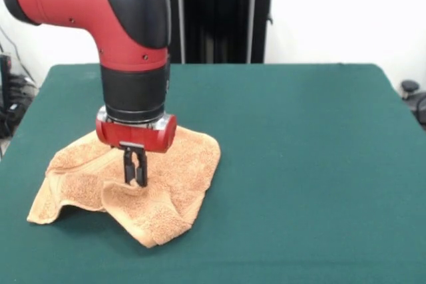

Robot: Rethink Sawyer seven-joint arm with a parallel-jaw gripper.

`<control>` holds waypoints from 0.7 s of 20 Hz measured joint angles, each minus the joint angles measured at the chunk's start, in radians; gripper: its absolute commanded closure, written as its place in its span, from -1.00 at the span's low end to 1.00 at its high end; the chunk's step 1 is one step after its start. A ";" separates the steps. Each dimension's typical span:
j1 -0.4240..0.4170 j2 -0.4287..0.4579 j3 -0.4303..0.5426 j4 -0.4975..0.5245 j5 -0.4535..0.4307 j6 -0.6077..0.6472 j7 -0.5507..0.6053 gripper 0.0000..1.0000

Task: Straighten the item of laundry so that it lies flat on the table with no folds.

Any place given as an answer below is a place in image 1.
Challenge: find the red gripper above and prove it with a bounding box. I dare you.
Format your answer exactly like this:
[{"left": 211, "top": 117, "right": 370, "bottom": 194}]
[{"left": 95, "top": 106, "right": 178, "bottom": 188}]

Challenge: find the orange terry towel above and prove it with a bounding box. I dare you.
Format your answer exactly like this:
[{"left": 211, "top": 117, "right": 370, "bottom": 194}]
[{"left": 26, "top": 127, "right": 222, "bottom": 249}]

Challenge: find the black equipment pile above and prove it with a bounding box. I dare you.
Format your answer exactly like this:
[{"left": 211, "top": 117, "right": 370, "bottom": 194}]
[{"left": 0, "top": 74, "right": 39, "bottom": 139}]

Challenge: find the black upright device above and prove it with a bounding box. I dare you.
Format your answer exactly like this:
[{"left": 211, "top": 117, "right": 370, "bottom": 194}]
[{"left": 0, "top": 53, "right": 13, "bottom": 114}]

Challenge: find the dark green table cloth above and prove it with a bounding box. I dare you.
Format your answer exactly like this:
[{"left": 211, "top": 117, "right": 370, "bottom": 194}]
[{"left": 0, "top": 63, "right": 426, "bottom": 284}]

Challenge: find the grey cable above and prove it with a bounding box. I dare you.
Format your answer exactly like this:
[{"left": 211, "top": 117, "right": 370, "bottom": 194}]
[{"left": 0, "top": 27, "right": 37, "bottom": 85}]

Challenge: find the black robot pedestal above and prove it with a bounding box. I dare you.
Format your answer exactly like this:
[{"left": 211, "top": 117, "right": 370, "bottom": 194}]
[{"left": 161, "top": 0, "right": 288, "bottom": 65}]

